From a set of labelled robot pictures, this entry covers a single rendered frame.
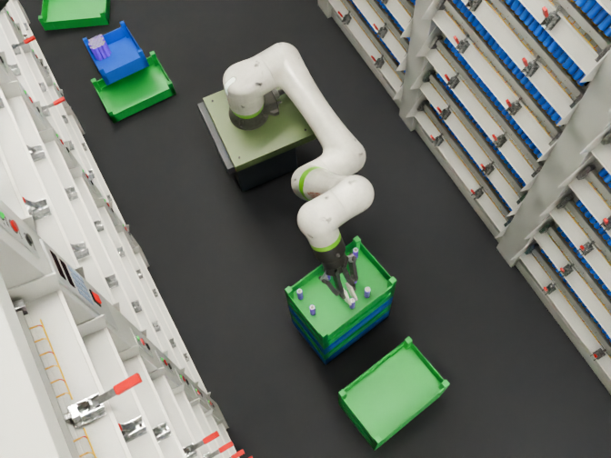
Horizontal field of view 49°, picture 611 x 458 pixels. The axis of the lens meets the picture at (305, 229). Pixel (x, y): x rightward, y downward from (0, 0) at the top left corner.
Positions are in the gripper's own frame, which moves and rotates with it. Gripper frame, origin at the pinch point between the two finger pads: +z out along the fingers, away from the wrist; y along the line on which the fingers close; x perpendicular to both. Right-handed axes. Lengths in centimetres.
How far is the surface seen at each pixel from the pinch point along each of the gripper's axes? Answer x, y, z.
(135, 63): -142, 0, -34
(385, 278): -3.3, -14.8, 9.3
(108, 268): -2, 52, -60
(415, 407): 23.4, 1.8, 39.3
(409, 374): 14.9, -3.6, 35.4
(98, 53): -163, 9, -37
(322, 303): -9.0, 6.6, 6.7
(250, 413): -15, 46, 39
